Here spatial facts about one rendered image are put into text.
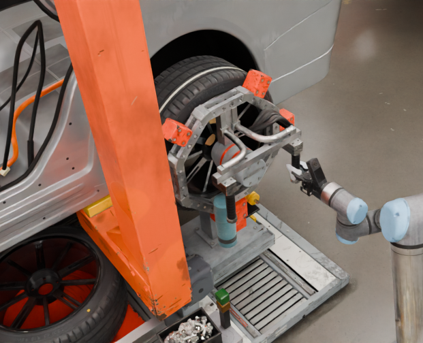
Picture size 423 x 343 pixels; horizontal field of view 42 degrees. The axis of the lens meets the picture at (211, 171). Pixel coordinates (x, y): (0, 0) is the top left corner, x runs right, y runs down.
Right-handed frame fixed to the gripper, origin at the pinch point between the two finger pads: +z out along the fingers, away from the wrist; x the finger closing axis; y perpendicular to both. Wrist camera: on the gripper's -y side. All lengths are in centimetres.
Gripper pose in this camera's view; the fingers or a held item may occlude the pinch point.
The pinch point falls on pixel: (291, 162)
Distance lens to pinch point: 228.3
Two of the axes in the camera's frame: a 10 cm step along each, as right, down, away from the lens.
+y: 0.9, 7.5, 6.6
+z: -6.0, -4.8, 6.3
